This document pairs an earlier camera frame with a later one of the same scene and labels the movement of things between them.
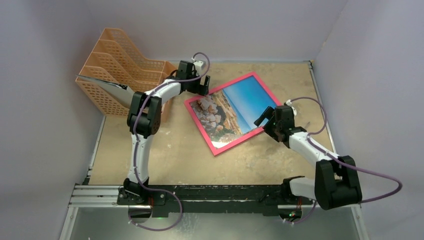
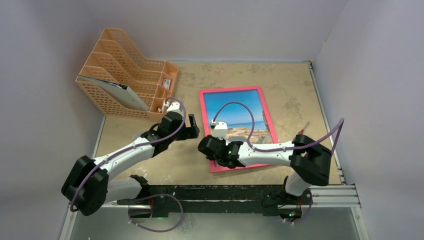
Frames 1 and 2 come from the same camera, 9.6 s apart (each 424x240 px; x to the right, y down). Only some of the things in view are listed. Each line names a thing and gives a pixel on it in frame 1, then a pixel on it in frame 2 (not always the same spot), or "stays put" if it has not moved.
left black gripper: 202,90 to 189,132
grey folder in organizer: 123,93 stays put
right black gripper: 271,123 to 205,147
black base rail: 249,200 stays put
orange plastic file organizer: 113,60 stays put
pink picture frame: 224,144 to 215,168
